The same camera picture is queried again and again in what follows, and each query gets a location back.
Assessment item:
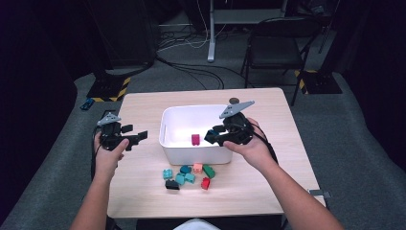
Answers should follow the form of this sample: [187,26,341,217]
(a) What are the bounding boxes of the black folding chair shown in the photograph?
[240,16,324,106]

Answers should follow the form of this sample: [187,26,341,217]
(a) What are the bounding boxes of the person's left hand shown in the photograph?
[93,132,130,182]

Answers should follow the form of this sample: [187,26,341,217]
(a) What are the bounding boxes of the hand-held gripper cable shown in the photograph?
[251,124,280,165]
[90,126,103,180]

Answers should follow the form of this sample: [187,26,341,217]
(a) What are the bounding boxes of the right hand-held gripper cable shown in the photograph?
[251,124,280,165]

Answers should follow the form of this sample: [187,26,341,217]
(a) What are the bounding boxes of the white floor cables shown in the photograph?
[157,0,228,52]

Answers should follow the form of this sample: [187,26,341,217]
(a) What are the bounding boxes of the white desk frame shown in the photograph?
[206,0,288,63]

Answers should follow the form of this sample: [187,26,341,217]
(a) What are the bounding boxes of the black toy block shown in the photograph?
[165,179,181,191]

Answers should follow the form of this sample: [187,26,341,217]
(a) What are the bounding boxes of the black yellow striped stand base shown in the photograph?
[86,68,132,104]
[294,69,343,95]

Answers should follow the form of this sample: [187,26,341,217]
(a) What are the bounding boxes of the white plastic bin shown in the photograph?
[158,103,237,166]

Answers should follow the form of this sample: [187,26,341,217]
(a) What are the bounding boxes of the left hand-held gripper cable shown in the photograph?
[90,126,103,180]

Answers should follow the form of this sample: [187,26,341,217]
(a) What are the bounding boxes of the person's right hand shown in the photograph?
[223,117,280,174]

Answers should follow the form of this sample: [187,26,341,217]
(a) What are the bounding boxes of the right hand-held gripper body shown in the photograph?
[216,100,256,148]

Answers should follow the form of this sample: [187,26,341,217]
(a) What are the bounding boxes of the green toy block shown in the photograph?
[202,164,216,179]

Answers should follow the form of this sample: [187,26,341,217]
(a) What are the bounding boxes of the grey metal clip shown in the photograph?
[306,189,333,199]

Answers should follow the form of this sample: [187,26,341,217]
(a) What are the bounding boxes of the black floor cables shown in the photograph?
[155,55,247,90]

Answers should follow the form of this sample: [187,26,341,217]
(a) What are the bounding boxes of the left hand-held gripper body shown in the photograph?
[96,112,135,152]

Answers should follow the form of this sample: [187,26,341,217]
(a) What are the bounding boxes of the small blue object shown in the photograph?
[79,97,96,111]

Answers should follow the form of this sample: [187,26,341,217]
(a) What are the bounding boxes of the dark curtain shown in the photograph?
[0,0,79,224]
[331,0,406,175]

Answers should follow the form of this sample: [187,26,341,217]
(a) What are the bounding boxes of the dark blue toy block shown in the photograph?
[204,128,220,145]

